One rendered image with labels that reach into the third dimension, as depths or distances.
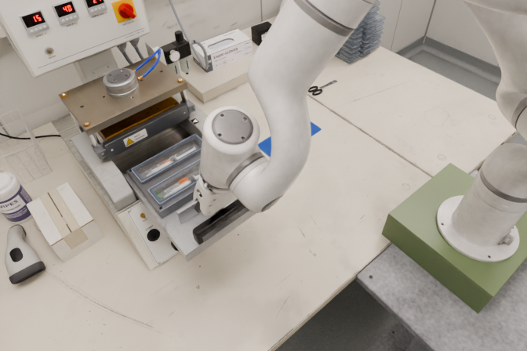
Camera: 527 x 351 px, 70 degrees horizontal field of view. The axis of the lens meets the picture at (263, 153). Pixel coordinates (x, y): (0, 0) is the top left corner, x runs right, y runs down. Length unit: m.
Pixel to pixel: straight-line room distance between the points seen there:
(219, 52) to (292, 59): 1.13
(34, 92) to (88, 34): 0.57
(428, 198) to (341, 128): 0.44
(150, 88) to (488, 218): 0.85
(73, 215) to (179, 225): 0.38
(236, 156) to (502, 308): 0.79
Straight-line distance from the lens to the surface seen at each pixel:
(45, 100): 1.64
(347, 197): 1.18
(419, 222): 1.06
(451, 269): 1.03
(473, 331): 1.07
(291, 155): 0.51
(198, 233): 0.81
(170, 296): 1.04
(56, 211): 1.20
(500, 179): 0.91
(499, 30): 0.64
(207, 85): 1.54
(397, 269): 1.08
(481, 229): 1.01
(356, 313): 1.83
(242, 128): 0.55
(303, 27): 0.47
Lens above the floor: 1.67
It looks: 46 degrees down
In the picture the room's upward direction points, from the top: 3 degrees counter-clockwise
